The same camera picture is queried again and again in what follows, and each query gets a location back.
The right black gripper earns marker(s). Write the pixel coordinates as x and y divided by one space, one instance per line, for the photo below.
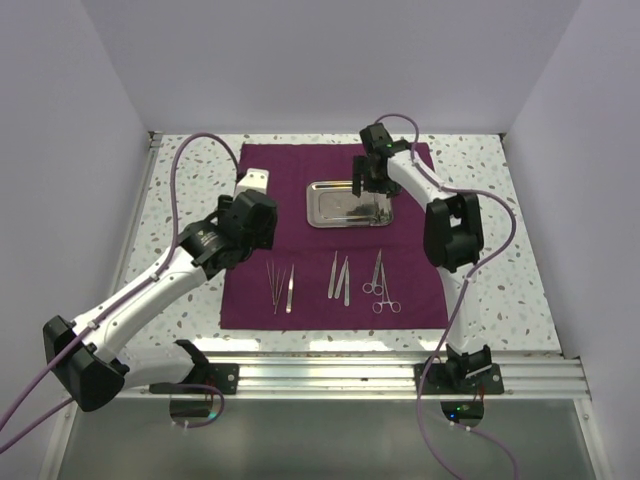
361 166

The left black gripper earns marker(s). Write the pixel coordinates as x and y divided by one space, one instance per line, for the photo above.
264 238

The thin steel tweezers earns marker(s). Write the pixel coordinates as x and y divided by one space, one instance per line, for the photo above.
279 281
271 273

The wide steel tweezers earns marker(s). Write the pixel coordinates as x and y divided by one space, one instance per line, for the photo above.
290 290

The steel scissors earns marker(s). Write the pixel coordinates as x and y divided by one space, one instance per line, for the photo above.
374 286

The steel forceps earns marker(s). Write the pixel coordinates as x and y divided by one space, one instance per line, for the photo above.
384 300

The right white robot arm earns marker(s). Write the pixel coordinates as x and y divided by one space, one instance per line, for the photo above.
452 241

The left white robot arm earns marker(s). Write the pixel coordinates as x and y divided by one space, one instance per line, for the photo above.
88 355

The steel instrument tray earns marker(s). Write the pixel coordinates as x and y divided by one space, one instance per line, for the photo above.
331 204

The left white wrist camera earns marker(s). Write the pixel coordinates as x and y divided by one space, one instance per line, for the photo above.
253 179

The aluminium mounting rail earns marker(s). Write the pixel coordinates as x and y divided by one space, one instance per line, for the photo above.
359 376

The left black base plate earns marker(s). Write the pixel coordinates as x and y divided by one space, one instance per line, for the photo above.
222 376

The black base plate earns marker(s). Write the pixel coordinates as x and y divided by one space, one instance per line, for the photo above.
439 382
222 376

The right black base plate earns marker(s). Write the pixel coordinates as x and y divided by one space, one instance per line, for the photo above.
439 382

